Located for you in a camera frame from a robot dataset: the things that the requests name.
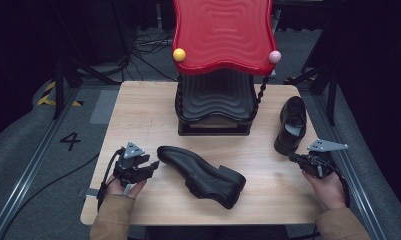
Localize person's left hand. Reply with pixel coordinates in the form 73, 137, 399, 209
104, 175, 148, 201

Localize black metal stand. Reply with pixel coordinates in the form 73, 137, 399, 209
51, 0, 124, 120
283, 16, 340, 127

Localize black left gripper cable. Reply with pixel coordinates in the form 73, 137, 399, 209
96, 148, 126, 212

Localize black leather shoe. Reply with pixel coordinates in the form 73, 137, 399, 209
156, 145, 247, 210
273, 95, 308, 156

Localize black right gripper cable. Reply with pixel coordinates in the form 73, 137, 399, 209
316, 156, 351, 208

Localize red and black shoe rack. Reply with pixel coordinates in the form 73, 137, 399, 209
172, 0, 283, 137

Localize tangle of background cables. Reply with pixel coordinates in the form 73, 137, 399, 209
130, 29, 177, 82

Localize black floor cable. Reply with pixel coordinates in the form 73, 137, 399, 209
0, 153, 101, 240

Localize yellow black hazard tape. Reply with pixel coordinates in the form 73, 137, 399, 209
36, 81, 85, 108

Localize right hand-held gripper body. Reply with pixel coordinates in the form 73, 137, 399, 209
301, 138, 350, 180

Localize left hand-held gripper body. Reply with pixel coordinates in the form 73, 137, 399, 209
112, 141, 151, 188

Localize person's right hand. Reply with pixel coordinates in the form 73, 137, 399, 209
302, 169, 348, 213

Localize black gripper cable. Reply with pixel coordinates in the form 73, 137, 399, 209
96, 148, 126, 212
316, 156, 351, 208

